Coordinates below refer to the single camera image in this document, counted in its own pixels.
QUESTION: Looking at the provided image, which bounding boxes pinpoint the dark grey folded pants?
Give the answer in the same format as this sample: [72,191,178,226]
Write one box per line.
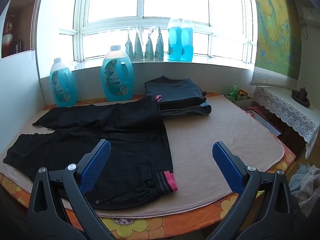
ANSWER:
[144,76,207,104]

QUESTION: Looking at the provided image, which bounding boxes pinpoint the white open box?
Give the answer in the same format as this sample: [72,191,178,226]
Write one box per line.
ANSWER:
[225,94,253,109]

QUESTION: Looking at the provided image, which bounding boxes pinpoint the white wall box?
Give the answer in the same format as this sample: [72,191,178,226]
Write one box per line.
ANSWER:
[301,7,318,22]

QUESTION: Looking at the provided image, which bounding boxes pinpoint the black pants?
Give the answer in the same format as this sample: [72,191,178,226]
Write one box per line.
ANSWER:
[2,95,178,210]

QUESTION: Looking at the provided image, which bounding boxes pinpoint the folded grey jeans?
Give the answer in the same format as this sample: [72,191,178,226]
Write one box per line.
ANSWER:
[159,101,212,119]

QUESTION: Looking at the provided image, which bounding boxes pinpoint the red jar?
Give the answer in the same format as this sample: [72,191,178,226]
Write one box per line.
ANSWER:
[4,15,15,50]

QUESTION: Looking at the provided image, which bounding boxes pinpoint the green box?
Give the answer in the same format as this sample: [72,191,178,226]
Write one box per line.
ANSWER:
[229,84,240,98]

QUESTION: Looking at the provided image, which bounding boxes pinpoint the dark teapot ornament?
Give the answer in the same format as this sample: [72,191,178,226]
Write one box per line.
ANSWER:
[291,87,311,107]

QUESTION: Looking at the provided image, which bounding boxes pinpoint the white partition panel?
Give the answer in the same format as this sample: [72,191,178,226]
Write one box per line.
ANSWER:
[0,50,42,153]

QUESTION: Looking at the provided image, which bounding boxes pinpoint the orange floral tablecloth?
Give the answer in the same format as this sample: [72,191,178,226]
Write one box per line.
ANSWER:
[0,92,297,240]

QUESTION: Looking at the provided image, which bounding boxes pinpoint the detergent refill pouch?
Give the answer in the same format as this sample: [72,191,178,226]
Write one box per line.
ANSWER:
[154,26,164,62]
[134,27,145,62]
[144,27,155,62]
[124,27,135,60]

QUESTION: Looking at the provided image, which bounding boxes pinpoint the blue detergent bottle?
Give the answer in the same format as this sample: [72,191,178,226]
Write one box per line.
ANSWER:
[180,19,194,62]
[167,18,182,61]
[101,45,135,102]
[50,57,77,107]

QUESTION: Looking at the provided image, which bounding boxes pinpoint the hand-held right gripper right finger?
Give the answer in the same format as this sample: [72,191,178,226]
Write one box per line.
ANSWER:
[207,141,304,240]

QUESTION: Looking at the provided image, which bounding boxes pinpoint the beige mat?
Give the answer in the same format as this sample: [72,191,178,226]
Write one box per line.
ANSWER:
[0,94,286,218]

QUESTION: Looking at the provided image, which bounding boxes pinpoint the white framed window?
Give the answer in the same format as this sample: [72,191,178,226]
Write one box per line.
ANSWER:
[59,0,258,69]

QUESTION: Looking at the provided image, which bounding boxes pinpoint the pile of light cloths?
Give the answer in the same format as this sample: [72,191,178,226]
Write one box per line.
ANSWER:
[289,164,320,217]

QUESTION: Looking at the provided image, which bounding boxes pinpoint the landscape wall scroll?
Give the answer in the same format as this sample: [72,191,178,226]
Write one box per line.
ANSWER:
[250,0,304,87]

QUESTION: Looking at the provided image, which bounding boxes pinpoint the wooden wall shelf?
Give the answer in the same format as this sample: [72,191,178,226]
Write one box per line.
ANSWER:
[0,0,48,59]

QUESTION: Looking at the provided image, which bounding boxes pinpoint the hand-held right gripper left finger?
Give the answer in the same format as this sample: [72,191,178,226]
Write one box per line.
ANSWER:
[27,139,118,240]

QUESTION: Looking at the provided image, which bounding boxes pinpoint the white lace cloth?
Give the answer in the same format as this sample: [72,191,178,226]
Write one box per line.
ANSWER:
[251,85,320,153]

